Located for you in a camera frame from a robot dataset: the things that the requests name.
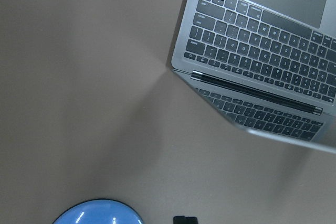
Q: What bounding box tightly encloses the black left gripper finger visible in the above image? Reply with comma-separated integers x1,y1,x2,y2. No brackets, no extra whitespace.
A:
173,216,198,224

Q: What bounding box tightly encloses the blue desk lamp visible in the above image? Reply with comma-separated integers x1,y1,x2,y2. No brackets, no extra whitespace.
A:
54,199,143,224

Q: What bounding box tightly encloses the grey laptop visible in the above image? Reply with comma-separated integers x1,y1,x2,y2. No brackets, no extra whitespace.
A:
171,0,335,153

